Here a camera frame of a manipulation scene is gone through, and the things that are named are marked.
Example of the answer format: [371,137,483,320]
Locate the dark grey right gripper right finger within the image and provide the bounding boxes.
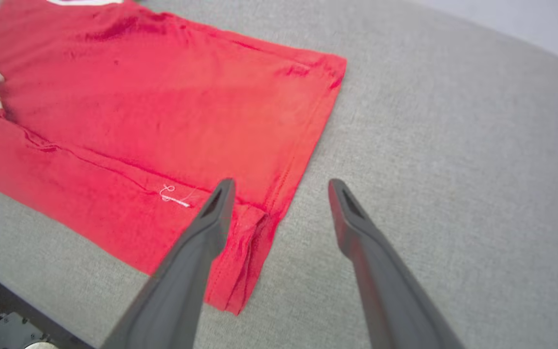
[328,179,464,349]

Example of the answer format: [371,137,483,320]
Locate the red and white shirt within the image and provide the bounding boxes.
[0,0,348,316]

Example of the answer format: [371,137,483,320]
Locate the grey fabric sofa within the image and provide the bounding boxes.
[0,0,558,349]

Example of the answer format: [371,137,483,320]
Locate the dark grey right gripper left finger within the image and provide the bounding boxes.
[100,178,237,349]

